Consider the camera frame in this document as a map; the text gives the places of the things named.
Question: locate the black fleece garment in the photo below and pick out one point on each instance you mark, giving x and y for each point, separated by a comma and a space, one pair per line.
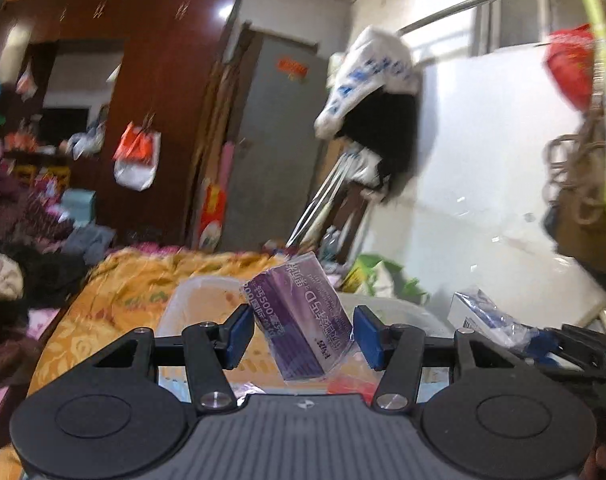
48, 275

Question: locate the metal rail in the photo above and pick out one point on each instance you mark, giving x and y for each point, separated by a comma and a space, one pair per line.
463, 5

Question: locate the white cloth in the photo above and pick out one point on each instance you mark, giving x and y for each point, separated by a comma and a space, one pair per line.
365, 167

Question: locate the leaning wooden boards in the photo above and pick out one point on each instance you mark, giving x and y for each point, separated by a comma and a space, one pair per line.
210, 125

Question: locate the red door label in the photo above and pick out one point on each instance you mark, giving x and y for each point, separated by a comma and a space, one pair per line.
292, 69

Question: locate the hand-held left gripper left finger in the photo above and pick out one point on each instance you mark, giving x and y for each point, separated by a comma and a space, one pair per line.
239, 335

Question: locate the maroon knit garment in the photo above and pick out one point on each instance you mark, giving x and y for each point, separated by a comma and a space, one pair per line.
13, 205

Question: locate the window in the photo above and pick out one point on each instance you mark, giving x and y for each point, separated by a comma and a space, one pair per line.
518, 15

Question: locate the pink board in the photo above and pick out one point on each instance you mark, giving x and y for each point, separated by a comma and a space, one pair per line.
224, 170

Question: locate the red and white plastic bag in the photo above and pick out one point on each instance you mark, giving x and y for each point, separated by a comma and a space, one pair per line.
133, 175

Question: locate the dark brown garment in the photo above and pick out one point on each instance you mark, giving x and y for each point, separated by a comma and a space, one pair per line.
3, 355

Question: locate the white jacket with blue letters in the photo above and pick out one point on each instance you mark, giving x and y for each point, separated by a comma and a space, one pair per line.
368, 70

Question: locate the brown wooden wardrobe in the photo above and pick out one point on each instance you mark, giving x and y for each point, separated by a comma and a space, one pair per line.
153, 85

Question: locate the red and yellow printed bag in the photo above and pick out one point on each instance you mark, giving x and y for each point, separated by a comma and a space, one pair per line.
210, 220

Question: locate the yellow floral blanket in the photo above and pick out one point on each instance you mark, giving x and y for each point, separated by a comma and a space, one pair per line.
123, 290

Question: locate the grey door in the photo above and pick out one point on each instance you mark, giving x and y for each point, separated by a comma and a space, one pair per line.
273, 160

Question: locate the black hanging garment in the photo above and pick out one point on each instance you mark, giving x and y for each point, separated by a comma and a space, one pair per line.
383, 130

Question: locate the brown hanging bag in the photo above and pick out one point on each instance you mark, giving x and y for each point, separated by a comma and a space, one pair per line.
583, 250

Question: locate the teal box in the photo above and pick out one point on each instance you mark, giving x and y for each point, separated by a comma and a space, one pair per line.
78, 207

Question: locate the black television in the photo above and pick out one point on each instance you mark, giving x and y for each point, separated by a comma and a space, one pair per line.
63, 127

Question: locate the beige cloth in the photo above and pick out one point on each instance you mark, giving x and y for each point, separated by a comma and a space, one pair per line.
3, 277

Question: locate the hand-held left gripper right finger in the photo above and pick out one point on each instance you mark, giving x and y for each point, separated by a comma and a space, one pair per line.
368, 337

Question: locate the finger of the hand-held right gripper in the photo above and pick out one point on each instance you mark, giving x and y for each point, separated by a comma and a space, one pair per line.
593, 340
573, 360

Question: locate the red packet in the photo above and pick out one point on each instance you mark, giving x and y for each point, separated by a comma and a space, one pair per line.
353, 386

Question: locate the yellow-green pole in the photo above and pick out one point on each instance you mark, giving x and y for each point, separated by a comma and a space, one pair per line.
598, 35

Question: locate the blue and white packet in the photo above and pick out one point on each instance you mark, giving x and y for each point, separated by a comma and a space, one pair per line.
483, 315

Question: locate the pink and white plastic bag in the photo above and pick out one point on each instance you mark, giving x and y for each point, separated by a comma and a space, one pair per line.
26, 82

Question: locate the grey jeans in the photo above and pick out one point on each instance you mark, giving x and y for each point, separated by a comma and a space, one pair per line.
90, 242

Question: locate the purple medicine box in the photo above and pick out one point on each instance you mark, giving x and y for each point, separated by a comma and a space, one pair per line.
303, 320

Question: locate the green and white bag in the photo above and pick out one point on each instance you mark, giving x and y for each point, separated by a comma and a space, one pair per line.
378, 275

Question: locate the metal crutches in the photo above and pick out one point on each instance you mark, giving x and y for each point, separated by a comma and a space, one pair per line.
318, 200

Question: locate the white plastic basket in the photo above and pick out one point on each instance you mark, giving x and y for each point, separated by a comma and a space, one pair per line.
198, 305

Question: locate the red printed pack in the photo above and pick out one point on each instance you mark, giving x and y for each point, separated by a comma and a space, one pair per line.
50, 187

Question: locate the clear water bottle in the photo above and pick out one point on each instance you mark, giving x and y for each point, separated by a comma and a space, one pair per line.
330, 245

